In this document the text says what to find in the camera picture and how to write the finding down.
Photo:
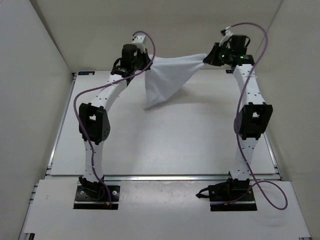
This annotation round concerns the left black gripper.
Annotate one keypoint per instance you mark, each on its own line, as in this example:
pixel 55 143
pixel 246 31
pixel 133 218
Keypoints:
pixel 146 55

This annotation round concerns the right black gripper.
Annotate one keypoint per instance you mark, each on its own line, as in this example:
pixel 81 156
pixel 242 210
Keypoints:
pixel 211 59

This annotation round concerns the white skirt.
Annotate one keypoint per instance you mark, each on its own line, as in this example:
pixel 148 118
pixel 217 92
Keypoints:
pixel 168 75

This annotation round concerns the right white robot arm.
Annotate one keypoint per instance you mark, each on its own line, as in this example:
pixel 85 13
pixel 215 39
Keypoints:
pixel 252 113

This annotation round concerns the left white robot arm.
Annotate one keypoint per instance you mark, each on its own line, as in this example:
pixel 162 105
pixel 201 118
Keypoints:
pixel 94 115

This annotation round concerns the left corner label sticker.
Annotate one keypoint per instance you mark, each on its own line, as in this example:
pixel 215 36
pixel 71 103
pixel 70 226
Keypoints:
pixel 86 73

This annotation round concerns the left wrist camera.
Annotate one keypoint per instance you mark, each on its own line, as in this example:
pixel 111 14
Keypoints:
pixel 139 42

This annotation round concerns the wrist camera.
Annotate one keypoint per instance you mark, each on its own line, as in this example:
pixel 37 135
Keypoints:
pixel 233 41
pixel 139 42

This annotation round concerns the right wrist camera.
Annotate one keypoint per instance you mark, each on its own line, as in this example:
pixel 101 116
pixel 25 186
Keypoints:
pixel 233 41

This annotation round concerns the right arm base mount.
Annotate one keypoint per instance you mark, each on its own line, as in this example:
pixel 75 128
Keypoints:
pixel 232 195

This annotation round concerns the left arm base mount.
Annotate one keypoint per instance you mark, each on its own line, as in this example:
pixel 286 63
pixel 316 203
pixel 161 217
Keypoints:
pixel 94 196

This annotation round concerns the aluminium table frame rail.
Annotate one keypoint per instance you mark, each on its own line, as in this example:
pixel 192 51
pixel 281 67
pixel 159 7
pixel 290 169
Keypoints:
pixel 190 137

